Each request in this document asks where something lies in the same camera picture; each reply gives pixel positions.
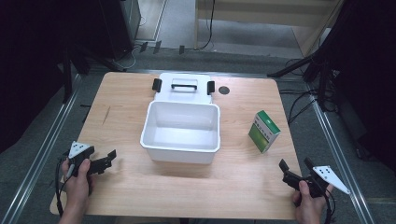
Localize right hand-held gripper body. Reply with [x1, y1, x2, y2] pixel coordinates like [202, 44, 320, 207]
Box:
[281, 165, 351, 199]

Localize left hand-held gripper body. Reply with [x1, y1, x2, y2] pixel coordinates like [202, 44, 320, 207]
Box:
[66, 140, 97, 179]

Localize person's right hand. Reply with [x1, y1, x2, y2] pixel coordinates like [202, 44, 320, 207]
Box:
[291, 180, 334, 219]

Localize person's left hand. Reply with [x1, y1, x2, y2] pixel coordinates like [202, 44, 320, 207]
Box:
[61, 158, 94, 207]

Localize green and white medicine box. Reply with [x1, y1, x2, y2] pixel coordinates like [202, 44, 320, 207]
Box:
[247, 109, 282, 154]

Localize white plastic storage box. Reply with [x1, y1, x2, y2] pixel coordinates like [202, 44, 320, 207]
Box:
[139, 72, 221, 165]

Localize black metal stand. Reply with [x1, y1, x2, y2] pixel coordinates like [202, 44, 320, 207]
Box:
[61, 43, 120, 105]

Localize black tripod stand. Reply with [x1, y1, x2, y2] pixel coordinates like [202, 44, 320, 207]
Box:
[266, 46, 339, 113]

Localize dark cabinet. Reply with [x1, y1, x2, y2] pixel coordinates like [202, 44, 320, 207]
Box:
[98, 0, 142, 61]

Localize light wooden shelf unit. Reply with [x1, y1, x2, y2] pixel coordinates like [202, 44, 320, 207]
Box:
[193, 0, 346, 58]

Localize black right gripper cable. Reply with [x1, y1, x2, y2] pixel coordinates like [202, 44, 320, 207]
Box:
[322, 188, 336, 224]

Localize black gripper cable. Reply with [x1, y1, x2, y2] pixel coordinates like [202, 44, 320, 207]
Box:
[322, 188, 336, 224]
[54, 151, 71, 218]

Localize metal floor rail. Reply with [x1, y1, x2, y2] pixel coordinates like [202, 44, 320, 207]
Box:
[304, 81, 377, 224]
[0, 73, 82, 224]

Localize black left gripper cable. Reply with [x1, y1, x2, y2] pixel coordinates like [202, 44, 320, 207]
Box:
[54, 151, 71, 218]

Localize black floor cables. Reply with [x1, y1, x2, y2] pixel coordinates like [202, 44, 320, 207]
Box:
[278, 57, 339, 126]

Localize white floor cable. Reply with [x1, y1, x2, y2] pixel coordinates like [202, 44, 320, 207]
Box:
[112, 43, 142, 71]

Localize black hanging cable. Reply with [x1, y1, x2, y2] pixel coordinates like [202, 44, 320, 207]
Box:
[196, 0, 217, 51]

